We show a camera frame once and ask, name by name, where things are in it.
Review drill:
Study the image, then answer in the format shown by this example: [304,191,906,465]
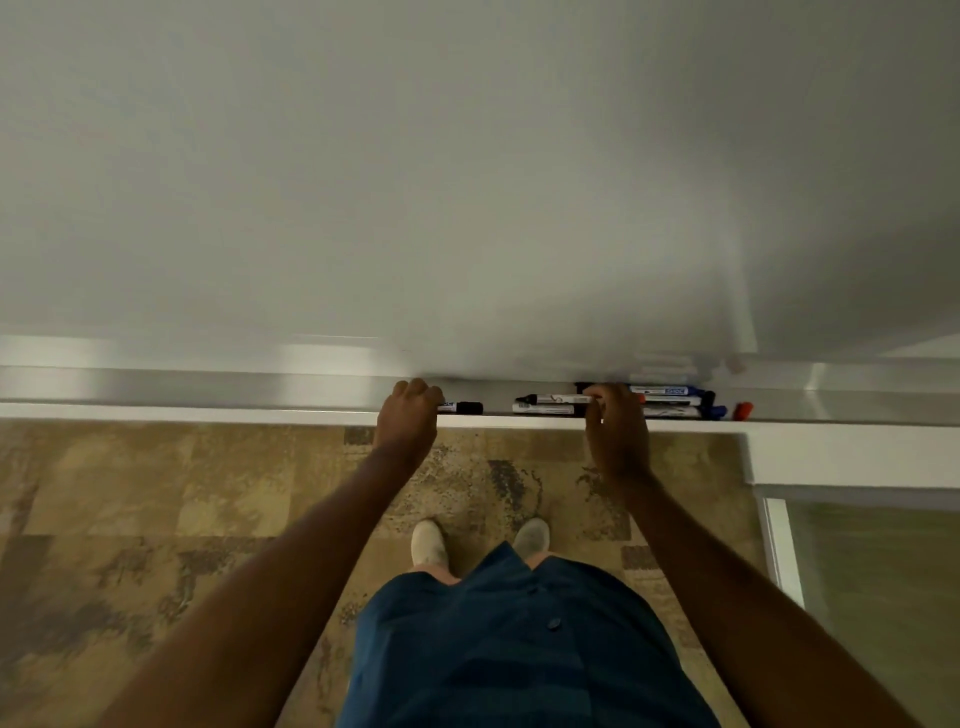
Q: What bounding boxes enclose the white window frame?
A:
[738,420,960,610]

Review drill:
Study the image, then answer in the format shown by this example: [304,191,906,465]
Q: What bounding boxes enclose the person's right forearm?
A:
[606,468,925,728]

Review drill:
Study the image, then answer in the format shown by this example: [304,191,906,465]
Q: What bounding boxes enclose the person's left forearm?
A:
[96,442,427,728]

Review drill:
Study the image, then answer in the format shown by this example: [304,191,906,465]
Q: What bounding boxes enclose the person's left white shoe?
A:
[410,518,450,573]

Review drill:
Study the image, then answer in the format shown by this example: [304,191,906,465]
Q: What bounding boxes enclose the person's right hand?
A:
[582,383,653,486]

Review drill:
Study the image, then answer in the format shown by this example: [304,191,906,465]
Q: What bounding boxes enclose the person's white shoe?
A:
[513,516,552,561]
[410,518,450,573]

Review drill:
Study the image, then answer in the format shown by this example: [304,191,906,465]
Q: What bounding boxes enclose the person's left hand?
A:
[372,378,446,460]

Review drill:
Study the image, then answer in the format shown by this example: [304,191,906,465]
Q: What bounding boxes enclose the white marker tray ledge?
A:
[0,334,960,438]

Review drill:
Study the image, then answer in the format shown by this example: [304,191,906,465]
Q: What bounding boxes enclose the white whiteboard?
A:
[0,0,960,380]

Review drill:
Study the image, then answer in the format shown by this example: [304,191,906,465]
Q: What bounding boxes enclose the glass window pane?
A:
[784,501,960,728]

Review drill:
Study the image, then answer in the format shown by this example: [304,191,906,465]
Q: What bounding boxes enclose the person's right white shoe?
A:
[513,516,552,561]

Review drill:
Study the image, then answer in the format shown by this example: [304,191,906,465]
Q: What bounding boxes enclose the blue button shirt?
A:
[336,542,723,728]

